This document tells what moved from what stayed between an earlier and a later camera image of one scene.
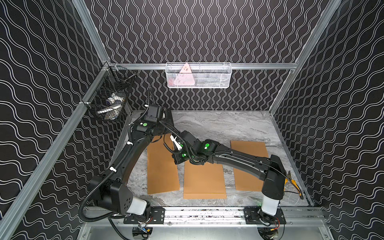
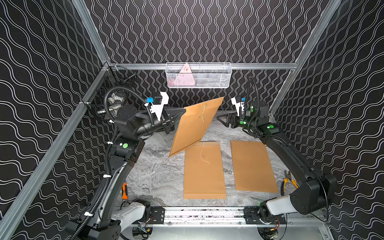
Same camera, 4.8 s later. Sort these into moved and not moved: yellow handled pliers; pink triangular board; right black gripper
Moved: right black gripper
Not moved: yellow handled pliers; pink triangular board
